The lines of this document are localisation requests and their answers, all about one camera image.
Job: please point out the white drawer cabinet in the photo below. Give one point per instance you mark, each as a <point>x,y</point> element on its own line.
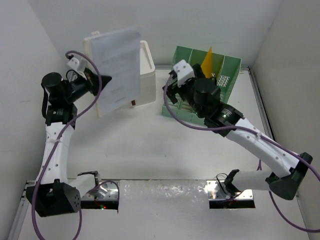
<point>147,76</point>

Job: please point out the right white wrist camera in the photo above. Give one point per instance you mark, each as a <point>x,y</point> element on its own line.
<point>183,71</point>

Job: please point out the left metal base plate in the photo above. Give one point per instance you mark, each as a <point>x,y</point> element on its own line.
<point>106,190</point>

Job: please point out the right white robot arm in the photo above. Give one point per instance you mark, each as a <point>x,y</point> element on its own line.
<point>285,170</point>

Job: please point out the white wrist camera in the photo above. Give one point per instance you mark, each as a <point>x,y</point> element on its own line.
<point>183,71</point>
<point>77,64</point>

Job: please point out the green file rack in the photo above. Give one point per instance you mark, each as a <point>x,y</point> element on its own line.
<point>225,68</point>

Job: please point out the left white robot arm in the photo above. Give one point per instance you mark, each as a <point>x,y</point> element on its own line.
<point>52,193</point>

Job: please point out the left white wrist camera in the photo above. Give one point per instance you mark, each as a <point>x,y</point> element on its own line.
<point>77,64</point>

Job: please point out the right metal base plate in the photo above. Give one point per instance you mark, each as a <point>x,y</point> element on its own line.
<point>216,192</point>

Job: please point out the yellow plastic folder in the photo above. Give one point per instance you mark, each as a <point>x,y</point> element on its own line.
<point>207,64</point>

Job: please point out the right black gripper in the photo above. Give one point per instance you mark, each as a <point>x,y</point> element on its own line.
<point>171,89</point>

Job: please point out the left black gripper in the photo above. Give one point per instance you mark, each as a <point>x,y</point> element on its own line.
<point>92,82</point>

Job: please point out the metal base plate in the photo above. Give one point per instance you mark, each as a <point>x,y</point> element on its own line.
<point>106,190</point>
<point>216,192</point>

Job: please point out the white foam front board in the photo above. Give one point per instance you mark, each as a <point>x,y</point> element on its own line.
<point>171,210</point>

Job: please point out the clear plastic document sleeve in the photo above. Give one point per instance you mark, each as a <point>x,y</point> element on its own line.
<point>116,54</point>

